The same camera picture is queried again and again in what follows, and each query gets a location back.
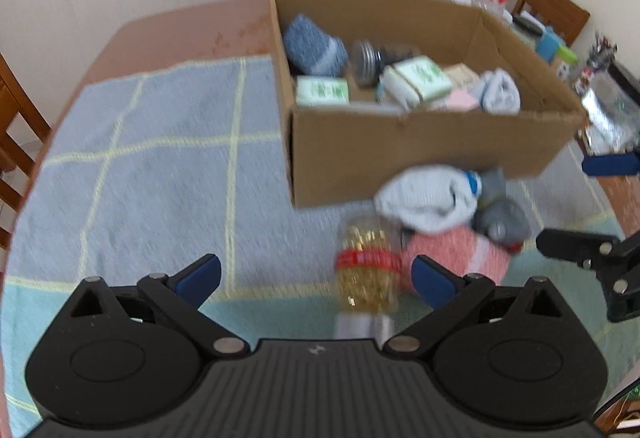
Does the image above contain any beige small box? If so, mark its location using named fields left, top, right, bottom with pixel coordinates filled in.
left=444, top=63, right=480, bottom=89

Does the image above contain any brown cardboard box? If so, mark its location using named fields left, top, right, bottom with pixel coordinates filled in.
left=269, top=0, right=587, bottom=208

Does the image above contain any blue checked tablecloth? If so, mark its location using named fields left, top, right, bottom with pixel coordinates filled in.
left=2, top=56, right=608, bottom=437

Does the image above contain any wooden chair at left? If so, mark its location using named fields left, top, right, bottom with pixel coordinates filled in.
left=0, top=54, right=51, bottom=250

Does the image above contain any silver foil bag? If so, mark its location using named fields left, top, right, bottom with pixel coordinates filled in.
left=582, top=72, right=639, bottom=156

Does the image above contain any green label black-lid jar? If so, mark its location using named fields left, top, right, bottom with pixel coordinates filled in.
left=511, top=12, right=544, bottom=50

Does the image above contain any blue knitted sock roll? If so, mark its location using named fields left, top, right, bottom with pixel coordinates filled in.
left=283, top=14, right=348, bottom=78

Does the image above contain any grey plush toy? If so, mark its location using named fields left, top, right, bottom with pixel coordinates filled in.
left=472, top=168, right=530, bottom=255

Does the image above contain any dark jar silver lid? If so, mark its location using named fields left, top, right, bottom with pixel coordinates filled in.
left=349, top=40, right=421, bottom=88

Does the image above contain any green white tissue pack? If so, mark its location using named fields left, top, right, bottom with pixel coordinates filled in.
left=376, top=55, right=454, bottom=111

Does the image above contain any wooden chair at right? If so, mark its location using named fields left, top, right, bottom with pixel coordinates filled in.
left=512, top=0, right=590, bottom=46

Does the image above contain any pink knitted sock roll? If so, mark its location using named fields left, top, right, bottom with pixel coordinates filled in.
left=400, top=227, right=511, bottom=293

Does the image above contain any white flat packet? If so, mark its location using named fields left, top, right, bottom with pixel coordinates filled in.
left=347, top=102, right=405, bottom=116

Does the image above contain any yellow capsule bottle red label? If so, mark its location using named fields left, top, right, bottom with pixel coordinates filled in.
left=334, top=211, right=400, bottom=346

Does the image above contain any blue small container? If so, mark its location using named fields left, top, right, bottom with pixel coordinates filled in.
left=535, top=26, right=566, bottom=64

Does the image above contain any grey-blue sock roll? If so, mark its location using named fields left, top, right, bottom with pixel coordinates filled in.
left=373, top=165, right=483, bottom=234

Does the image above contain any green-lid spice jar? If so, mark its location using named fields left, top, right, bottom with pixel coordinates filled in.
left=552, top=46, right=579, bottom=82

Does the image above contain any pink printed box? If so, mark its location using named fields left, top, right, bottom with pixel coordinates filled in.
left=428, top=89, right=480, bottom=113

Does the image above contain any wooden chair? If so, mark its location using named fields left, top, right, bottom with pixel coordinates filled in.
left=512, top=0, right=590, bottom=46
left=0, top=54, right=51, bottom=250

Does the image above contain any white sock roll blue stripe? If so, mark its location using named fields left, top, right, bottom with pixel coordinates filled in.
left=470, top=68, right=521, bottom=115

